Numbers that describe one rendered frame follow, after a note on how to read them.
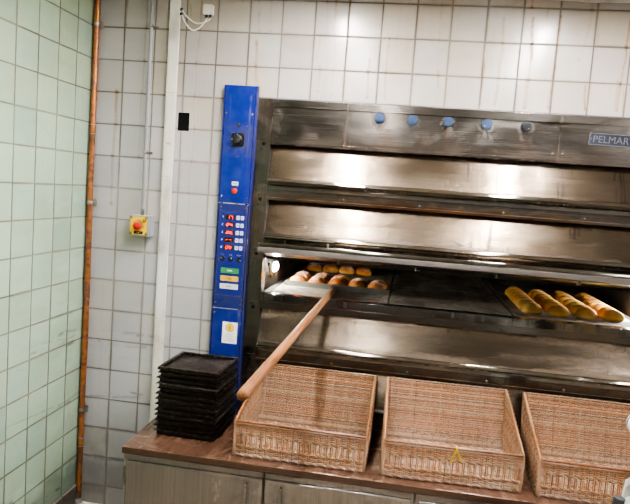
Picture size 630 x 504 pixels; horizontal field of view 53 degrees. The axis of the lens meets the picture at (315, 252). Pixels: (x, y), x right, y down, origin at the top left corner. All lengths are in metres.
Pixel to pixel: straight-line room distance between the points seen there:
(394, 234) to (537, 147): 0.74
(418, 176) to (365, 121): 0.35
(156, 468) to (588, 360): 1.95
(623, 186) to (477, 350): 0.97
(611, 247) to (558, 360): 0.56
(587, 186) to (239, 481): 1.95
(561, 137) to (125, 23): 2.09
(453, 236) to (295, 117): 0.92
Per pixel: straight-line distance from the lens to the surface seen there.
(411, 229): 2.98
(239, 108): 3.07
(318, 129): 3.03
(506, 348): 3.09
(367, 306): 3.02
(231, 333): 3.13
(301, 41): 3.09
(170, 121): 3.18
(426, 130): 3.00
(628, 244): 3.14
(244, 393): 1.61
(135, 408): 3.43
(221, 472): 2.79
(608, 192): 3.09
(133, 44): 3.33
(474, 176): 2.99
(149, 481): 2.90
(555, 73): 3.08
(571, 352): 3.15
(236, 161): 3.05
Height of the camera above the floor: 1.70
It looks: 6 degrees down
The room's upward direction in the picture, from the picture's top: 4 degrees clockwise
